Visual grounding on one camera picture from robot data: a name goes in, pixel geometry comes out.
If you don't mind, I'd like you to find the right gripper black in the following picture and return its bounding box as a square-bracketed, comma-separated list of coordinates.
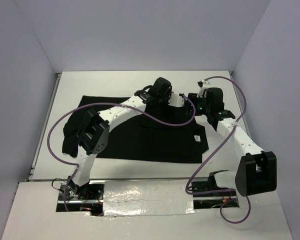
[180, 92, 212, 116]

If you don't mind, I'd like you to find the black long sleeve shirt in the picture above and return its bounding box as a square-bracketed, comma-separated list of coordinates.
[62, 95, 209, 164]

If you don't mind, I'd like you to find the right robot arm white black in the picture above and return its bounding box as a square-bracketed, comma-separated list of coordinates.
[186, 87, 277, 197]

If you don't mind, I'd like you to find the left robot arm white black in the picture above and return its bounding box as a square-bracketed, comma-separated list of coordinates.
[68, 77, 172, 199]

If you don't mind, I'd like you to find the silver foil sheet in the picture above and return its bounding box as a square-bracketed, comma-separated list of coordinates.
[102, 180, 195, 217]

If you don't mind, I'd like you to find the white foam board front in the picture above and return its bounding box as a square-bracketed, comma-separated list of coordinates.
[2, 182, 292, 240]

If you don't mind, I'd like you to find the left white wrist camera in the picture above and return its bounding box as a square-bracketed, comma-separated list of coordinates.
[168, 92, 185, 108]

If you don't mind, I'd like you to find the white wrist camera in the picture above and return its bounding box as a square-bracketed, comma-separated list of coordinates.
[168, 92, 185, 108]
[196, 80, 211, 98]

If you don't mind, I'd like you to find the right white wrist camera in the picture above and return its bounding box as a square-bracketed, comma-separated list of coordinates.
[196, 80, 211, 98]

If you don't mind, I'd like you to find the aluminium rail right edge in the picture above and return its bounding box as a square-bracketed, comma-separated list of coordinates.
[228, 70, 263, 176]

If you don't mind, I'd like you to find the aluminium rail edge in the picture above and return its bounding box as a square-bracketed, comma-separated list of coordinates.
[25, 73, 62, 182]
[228, 70, 263, 176]

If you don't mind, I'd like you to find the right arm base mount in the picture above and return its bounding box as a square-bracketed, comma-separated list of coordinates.
[187, 179, 237, 199]

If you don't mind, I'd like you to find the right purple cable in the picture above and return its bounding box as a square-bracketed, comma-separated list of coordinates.
[185, 76, 252, 225]

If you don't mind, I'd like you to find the purple cable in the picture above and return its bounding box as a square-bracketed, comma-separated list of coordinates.
[46, 93, 197, 212]
[185, 76, 252, 225]

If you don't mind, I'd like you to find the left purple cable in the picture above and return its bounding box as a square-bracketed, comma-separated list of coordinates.
[46, 93, 197, 212]

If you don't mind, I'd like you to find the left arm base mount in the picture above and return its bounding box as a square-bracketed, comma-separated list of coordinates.
[51, 178, 105, 217]

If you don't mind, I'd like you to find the aluminium rail left edge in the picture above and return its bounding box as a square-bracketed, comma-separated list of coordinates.
[25, 73, 62, 182]

